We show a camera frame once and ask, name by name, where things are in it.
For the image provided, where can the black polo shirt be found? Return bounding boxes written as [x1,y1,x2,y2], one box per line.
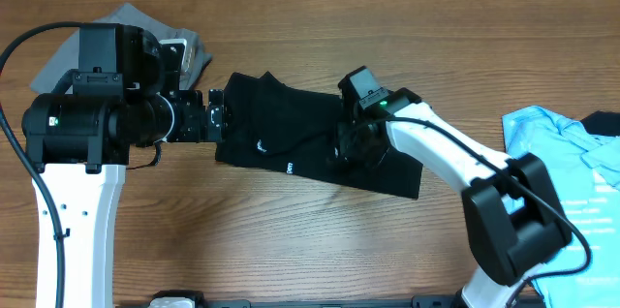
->
[215,73,422,200]

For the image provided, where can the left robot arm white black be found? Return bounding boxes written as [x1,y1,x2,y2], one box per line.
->
[22,23,226,307]

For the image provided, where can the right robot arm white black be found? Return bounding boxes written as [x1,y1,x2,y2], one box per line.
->
[335,67,573,307]

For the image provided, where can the grey folded trousers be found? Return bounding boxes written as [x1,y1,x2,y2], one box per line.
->
[30,3,212,95]

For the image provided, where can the light blue shirt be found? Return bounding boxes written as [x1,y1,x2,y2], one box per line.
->
[502,106,619,307]

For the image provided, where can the dark navy garment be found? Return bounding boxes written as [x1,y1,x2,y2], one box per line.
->
[580,111,620,137]

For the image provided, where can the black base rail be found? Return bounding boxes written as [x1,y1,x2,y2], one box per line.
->
[149,290,543,308]

